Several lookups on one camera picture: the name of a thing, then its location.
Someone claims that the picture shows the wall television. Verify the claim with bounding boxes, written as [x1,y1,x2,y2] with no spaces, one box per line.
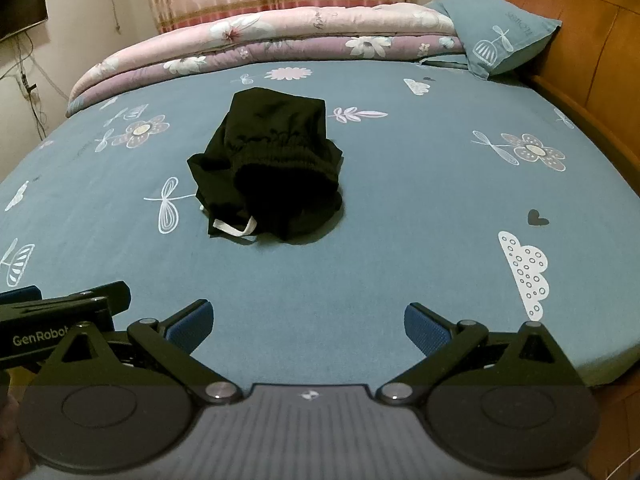
[0,0,49,43]

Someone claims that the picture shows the blue pillow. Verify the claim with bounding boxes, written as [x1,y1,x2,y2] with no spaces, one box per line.
[417,0,563,81]

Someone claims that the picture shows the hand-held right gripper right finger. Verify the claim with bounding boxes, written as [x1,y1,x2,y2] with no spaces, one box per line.
[375,302,586,406]

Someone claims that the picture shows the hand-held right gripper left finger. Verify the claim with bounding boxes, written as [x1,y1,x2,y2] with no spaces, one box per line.
[37,299,240,403]

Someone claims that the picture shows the wall cables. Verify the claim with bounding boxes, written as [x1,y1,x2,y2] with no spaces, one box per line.
[0,30,68,141]

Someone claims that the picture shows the pink floral quilt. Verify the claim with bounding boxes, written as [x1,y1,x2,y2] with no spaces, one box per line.
[67,2,468,116]

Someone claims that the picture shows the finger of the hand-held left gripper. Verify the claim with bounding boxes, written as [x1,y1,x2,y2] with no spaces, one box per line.
[0,286,42,306]
[67,282,132,317]

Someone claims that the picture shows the wooden headboard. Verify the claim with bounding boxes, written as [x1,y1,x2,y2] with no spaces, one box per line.
[470,0,640,196]

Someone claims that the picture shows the black drawstring pants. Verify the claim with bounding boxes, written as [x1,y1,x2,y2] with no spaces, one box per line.
[187,87,346,243]

